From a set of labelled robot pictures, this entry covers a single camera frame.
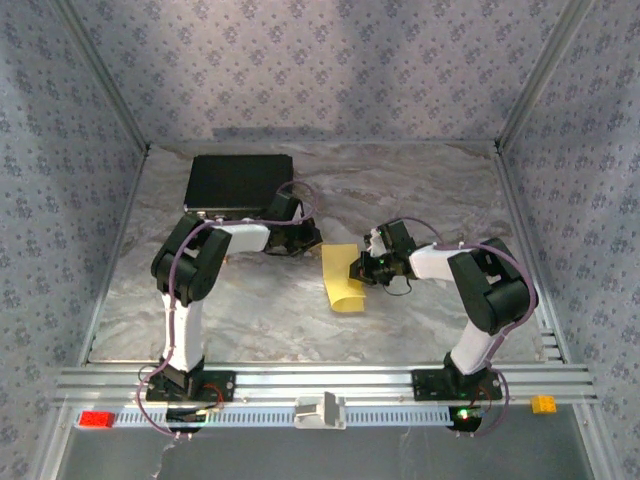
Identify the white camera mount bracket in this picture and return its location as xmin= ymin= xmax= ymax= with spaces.
xmin=292 ymin=391 xmax=347 ymax=431

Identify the white slotted cable duct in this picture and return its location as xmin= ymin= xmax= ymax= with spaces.
xmin=74 ymin=404 xmax=484 ymax=430

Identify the black hard case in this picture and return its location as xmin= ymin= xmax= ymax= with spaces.
xmin=182 ymin=153 xmax=295 ymax=224

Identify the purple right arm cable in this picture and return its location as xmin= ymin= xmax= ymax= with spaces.
xmin=382 ymin=215 xmax=540 ymax=440

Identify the aluminium table side rail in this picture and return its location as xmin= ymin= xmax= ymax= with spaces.
xmin=77 ymin=144 xmax=154 ymax=366
xmin=492 ymin=144 xmax=572 ymax=365

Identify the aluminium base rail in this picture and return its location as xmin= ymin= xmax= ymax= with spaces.
xmin=54 ymin=363 xmax=599 ymax=407

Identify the black controller board with LED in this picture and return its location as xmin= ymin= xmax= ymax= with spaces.
xmin=447 ymin=404 xmax=486 ymax=434
xmin=164 ymin=407 xmax=209 ymax=434

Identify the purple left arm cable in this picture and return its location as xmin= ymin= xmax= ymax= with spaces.
xmin=135 ymin=180 xmax=319 ymax=441

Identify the large red toy brick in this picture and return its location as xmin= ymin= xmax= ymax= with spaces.
xmin=78 ymin=410 xmax=116 ymax=430

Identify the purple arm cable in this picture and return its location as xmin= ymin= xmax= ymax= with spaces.
xmin=382 ymin=215 xmax=540 ymax=440
xmin=135 ymin=180 xmax=319 ymax=441

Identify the aluminium frame post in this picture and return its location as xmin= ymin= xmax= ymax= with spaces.
xmin=52 ymin=0 xmax=152 ymax=152

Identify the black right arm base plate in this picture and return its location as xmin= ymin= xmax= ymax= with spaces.
xmin=410 ymin=368 xmax=504 ymax=402

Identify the yellow square paper sheet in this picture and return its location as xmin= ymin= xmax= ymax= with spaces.
xmin=320 ymin=242 xmax=369 ymax=315

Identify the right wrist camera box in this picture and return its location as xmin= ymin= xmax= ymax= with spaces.
xmin=367 ymin=226 xmax=390 ymax=255

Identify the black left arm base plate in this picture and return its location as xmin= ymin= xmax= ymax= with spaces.
xmin=145 ymin=370 xmax=237 ymax=403

